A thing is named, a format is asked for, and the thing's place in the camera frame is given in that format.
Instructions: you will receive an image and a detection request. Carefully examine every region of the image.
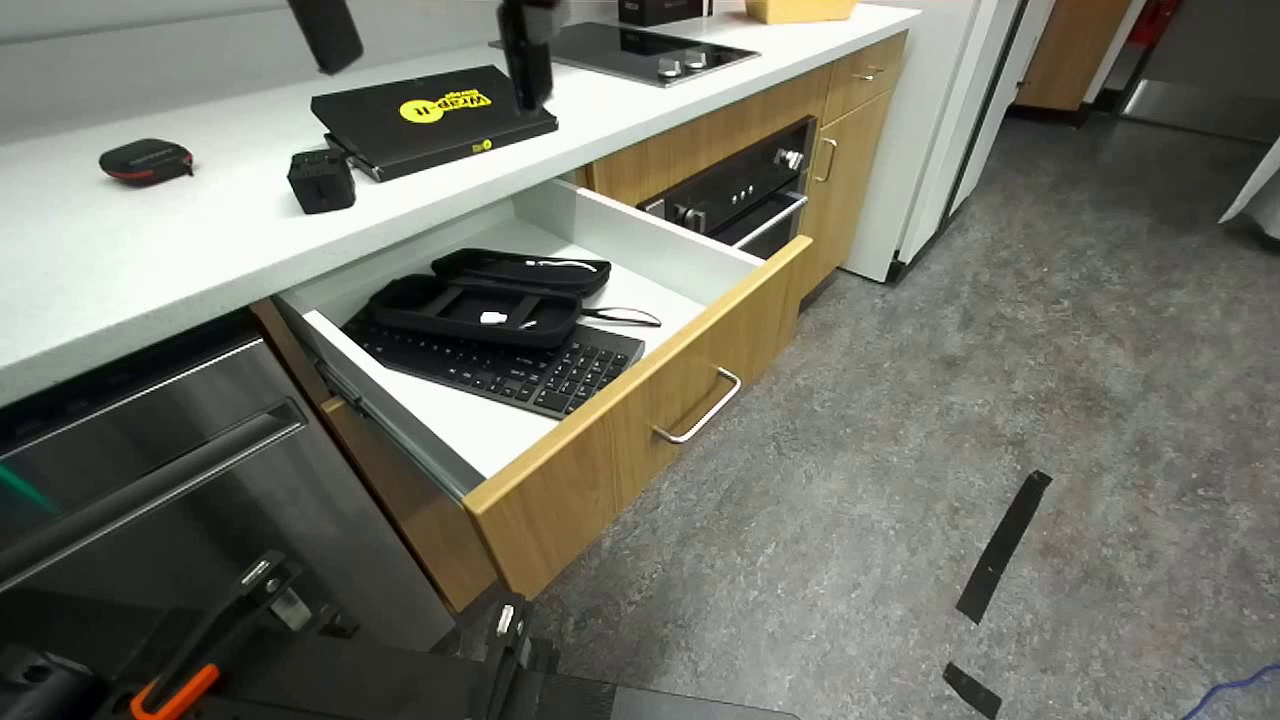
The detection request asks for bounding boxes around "dark dishwasher handle bar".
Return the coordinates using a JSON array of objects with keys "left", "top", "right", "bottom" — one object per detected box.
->
[{"left": 0, "top": 394, "right": 312, "bottom": 595}]

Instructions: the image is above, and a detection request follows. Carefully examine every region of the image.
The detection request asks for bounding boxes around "silver drawer handle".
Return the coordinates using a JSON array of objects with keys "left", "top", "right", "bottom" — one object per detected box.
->
[{"left": 649, "top": 365, "right": 744, "bottom": 446}]

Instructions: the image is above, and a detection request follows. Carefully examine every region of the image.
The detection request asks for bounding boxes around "blue cable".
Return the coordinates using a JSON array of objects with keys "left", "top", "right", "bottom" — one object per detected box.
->
[{"left": 1175, "top": 661, "right": 1280, "bottom": 720}]

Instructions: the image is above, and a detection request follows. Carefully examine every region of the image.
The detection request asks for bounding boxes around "long black tape strip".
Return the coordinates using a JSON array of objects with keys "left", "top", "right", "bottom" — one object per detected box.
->
[{"left": 951, "top": 466, "right": 1057, "bottom": 628}]

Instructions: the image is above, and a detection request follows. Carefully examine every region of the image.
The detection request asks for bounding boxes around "open black zip case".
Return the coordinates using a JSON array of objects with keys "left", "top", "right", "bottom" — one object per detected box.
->
[{"left": 363, "top": 271, "right": 591, "bottom": 350}]

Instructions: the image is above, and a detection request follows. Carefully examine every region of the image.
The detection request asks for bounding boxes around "black box with yellow sticker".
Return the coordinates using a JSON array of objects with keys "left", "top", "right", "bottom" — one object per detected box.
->
[{"left": 306, "top": 59, "right": 565, "bottom": 184}]

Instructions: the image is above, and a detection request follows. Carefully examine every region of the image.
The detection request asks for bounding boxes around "short black tape strip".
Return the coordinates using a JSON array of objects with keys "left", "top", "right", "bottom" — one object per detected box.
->
[{"left": 938, "top": 661, "right": 1006, "bottom": 720}]

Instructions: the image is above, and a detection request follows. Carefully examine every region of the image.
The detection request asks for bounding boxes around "black glass cooktop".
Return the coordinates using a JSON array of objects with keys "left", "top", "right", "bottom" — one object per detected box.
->
[{"left": 552, "top": 16, "right": 760, "bottom": 88}]

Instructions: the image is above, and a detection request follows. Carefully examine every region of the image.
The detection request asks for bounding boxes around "wooden front white drawer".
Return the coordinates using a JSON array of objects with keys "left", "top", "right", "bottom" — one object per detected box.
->
[{"left": 273, "top": 175, "right": 817, "bottom": 602}]

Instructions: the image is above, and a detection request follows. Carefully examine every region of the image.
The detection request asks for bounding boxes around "black computer keyboard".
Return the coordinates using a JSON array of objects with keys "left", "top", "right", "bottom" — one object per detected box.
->
[{"left": 338, "top": 311, "right": 649, "bottom": 425}]

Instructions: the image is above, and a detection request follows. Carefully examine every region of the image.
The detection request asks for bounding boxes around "stainless steel dishwasher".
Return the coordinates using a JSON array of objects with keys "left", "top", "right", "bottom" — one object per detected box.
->
[{"left": 0, "top": 311, "right": 460, "bottom": 654}]

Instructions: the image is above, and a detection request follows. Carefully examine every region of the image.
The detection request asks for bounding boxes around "black built-in oven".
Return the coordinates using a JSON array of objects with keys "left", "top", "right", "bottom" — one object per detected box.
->
[{"left": 639, "top": 114, "right": 817, "bottom": 261}]

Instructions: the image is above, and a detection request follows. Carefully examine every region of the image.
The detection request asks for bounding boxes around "flat black pouch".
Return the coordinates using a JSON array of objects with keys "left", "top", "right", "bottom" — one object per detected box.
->
[{"left": 430, "top": 244, "right": 614, "bottom": 302}]

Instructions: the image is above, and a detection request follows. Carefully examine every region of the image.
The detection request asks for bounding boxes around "silver cable piece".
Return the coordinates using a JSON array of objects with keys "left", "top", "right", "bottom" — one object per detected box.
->
[{"left": 575, "top": 302, "right": 662, "bottom": 332}]

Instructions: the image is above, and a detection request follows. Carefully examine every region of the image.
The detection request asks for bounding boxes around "small black adapter cube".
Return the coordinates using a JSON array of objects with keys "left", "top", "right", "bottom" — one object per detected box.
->
[{"left": 285, "top": 139, "right": 358, "bottom": 215}]

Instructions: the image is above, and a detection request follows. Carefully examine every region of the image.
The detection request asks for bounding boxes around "wooden cabinet door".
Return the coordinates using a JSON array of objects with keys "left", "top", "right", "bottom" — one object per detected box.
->
[{"left": 797, "top": 37, "right": 913, "bottom": 302}]

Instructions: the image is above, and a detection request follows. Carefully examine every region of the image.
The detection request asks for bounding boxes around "small black red-trimmed pouch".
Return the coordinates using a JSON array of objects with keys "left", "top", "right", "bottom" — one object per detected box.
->
[{"left": 96, "top": 137, "right": 196, "bottom": 191}]

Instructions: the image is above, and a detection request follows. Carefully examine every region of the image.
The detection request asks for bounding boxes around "white refrigerator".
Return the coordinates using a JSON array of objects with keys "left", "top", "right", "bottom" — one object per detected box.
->
[{"left": 841, "top": 0, "right": 1030, "bottom": 286}]

